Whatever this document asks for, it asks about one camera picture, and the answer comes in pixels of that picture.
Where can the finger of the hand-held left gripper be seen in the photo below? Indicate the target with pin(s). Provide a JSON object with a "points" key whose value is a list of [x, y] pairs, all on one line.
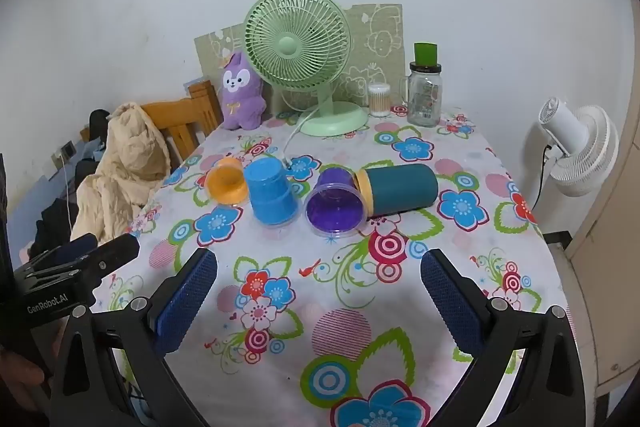
{"points": [[75, 247], [117, 252]]}

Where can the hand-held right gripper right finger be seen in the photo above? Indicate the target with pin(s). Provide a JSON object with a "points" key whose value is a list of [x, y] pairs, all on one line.
{"points": [[450, 302]]}

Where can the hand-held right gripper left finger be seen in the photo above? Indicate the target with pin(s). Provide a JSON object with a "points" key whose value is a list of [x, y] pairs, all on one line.
{"points": [[187, 302]]}

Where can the orange plastic cup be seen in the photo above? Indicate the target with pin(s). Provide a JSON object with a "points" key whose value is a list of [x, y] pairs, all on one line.
{"points": [[225, 187]]}

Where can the blue plastic cup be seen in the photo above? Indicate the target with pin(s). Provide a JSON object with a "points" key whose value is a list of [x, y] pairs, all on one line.
{"points": [[270, 192]]}

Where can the purple plastic cup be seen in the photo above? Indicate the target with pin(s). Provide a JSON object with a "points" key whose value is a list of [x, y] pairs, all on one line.
{"points": [[332, 212]]}

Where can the person's left hand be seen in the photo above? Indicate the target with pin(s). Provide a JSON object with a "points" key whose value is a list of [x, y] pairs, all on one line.
{"points": [[20, 377]]}

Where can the dark cloth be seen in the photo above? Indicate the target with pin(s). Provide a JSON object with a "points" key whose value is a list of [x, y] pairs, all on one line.
{"points": [[52, 222]]}

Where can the beige jacket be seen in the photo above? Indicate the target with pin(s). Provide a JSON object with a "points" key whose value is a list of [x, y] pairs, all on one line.
{"points": [[130, 157]]}

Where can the floral tablecloth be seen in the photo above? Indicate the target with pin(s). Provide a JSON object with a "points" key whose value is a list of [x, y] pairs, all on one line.
{"points": [[350, 297]]}

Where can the teal tumbler yellow rim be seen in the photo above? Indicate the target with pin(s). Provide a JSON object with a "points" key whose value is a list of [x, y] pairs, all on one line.
{"points": [[400, 189]]}

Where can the wooden chair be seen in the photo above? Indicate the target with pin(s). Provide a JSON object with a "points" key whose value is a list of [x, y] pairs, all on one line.
{"points": [[180, 117]]}

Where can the purple plush toy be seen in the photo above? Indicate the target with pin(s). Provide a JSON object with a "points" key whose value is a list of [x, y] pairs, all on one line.
{"points": [[240, 97]]}

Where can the glass jar mug green cap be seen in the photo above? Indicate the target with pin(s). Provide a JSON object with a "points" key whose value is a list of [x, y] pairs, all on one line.
{"points": [[422, 102]]}

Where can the white circulator fan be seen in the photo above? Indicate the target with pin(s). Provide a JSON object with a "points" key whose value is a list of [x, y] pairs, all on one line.
{"points": [[590, 147]]}

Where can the cotton swab container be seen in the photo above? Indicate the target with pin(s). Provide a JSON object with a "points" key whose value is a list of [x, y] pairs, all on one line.
{"points": [[379, 102]]}

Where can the green desk fan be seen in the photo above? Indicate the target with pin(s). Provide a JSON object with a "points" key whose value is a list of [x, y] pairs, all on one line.
{"points": [[290, 44]]}

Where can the green cartoon print board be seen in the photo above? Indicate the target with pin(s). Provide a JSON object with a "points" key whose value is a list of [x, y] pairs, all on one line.
{"points": [[375, 37]]}

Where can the wall socket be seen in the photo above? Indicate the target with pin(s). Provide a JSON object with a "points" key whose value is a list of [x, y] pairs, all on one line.
{"points": [[66, 151]]}

